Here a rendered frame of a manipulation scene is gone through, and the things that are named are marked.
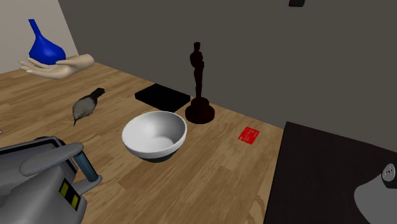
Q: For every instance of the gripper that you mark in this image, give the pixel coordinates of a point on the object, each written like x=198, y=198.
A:
x=296, y=2

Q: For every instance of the red card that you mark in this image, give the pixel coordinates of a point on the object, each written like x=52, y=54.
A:
x=248, y=135

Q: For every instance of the dark statuette figure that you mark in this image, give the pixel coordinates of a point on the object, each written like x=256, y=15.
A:
x=199, y=110

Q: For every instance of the flat black square box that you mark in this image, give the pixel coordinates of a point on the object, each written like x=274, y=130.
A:
x=162, y=97

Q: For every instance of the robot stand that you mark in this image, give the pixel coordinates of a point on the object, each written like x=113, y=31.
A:
x=316, y=173

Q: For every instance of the white bowl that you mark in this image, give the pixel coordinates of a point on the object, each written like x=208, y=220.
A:
x=152, y=133

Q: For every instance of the grey bird figure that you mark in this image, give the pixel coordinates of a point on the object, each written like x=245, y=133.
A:
x=83, y=107

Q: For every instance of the beige hand-shaped sculpture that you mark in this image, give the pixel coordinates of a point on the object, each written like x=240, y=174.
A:
x=63, y=69

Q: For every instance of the blue long-necked vase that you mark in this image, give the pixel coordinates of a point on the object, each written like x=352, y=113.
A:
x=46, y=51

